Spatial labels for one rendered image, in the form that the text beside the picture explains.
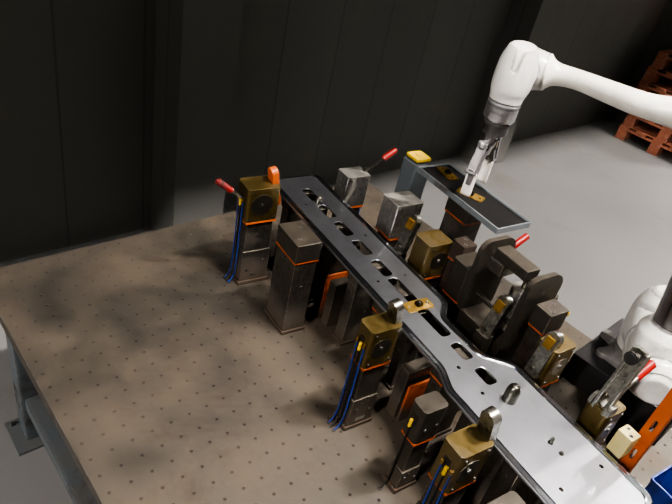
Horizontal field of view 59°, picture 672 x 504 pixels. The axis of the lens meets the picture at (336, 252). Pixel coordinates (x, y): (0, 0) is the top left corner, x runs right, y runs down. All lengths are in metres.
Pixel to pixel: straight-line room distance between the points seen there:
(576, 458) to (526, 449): 0.11
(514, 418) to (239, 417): 0.68
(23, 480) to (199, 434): 0.96
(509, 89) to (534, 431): 0.86
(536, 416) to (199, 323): 0.98
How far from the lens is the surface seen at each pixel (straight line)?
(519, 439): 1.37
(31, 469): 2.42
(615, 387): 1.44
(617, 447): 1.44
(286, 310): 1.78
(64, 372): 1.72
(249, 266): 1.97
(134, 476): 1.51
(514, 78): 1.67
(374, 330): 1.40
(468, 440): 1.25
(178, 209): 3.20
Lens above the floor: 1.94
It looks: 34 degrees down
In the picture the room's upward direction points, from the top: 13 degrees clockwise
